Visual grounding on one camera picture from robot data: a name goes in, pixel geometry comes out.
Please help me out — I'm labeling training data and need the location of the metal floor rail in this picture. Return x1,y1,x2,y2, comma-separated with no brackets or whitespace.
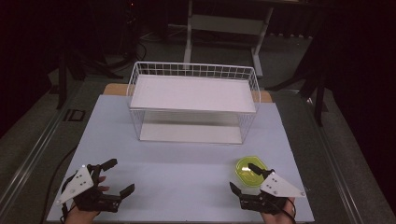
0,92,78,216
306,97,367,224

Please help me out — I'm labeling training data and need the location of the person's left hand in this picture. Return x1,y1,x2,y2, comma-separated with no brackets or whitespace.
64,175,111,224

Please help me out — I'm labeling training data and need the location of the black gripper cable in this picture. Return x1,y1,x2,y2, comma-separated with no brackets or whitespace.
285,197,297,224

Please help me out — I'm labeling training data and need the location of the black floor socket plate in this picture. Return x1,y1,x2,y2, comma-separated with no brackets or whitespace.
63,108,87,122

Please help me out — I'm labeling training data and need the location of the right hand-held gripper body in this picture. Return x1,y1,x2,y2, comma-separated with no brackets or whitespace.
238,169,306,217

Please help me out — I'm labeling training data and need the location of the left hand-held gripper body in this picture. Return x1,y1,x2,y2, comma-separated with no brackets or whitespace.
55,163,122,214

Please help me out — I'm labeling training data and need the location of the green plastic plate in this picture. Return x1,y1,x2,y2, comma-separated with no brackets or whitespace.
234,155,269,188

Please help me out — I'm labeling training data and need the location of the person's right hand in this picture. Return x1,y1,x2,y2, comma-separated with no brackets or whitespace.
261,197,297,224

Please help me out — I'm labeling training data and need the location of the white metal desk frame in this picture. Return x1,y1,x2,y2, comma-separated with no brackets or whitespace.
182,0,276,78

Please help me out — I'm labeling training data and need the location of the black floor cable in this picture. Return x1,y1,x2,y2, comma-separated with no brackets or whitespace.
39,145,78,224

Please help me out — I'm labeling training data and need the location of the white table cover sheet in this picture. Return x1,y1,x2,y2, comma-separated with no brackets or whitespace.
46,94,316,224

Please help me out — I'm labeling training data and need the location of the black tripod stand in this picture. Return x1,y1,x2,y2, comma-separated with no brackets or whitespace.
55,43,125,110
266,27,330,127

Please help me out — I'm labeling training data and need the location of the white wire shelf rack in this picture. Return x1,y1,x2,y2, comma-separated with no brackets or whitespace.
125,61,262,146

